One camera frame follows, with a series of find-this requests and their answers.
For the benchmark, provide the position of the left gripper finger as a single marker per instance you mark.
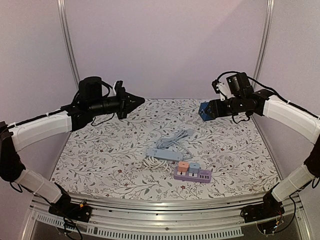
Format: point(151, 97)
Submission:
point(133, 98)
point(133, 104)

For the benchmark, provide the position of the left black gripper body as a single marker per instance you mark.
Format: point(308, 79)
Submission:
point(121, 107)

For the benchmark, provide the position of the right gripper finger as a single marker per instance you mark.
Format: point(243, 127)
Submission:
point(208, 115)
point(206, 106)

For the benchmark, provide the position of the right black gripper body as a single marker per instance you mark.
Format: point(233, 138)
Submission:
point(213, 109)

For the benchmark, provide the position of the dark blue cube socket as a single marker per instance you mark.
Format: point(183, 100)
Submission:
point(201, 114)

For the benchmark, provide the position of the light blue plug adapter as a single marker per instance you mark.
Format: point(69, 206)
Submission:
point(194, 168)

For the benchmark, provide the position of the pink plug adapter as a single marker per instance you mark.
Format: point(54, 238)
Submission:
point(182, 167)

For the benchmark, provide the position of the light blue power strip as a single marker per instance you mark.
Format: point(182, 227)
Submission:
point(163, 154)

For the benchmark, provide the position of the purple power strip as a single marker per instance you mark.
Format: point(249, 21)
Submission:
point(203, 176)

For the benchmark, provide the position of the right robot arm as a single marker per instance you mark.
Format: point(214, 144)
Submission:
point(241, 94)

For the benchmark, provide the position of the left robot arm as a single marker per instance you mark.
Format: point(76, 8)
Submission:
point(93, 98)

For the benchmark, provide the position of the floral patterned table mat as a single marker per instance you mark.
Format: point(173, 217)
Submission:
point(99, 160)

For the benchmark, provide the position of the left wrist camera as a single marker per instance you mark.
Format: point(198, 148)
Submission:
point(118, 89)

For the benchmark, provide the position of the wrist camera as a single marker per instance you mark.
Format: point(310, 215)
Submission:
point(221, 89)
point(118, 89)

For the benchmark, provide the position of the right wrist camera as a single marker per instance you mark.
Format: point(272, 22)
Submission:
point(221, 89)

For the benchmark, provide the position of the aluminium front rail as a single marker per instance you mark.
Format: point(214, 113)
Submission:
point(204, 219)

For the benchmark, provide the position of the left aluminium frame post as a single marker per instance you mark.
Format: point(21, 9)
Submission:
point(61, 6)

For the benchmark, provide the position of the aluminium frame post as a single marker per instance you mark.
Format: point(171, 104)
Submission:
point(61, 6)
point(265, 37)

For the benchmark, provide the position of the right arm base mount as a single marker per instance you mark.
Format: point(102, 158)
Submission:
point(269, 208)

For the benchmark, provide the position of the right aluminium frame post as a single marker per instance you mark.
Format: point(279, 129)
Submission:
point(265, 37)

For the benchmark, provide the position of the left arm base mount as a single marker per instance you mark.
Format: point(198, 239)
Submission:
point(74, 211)

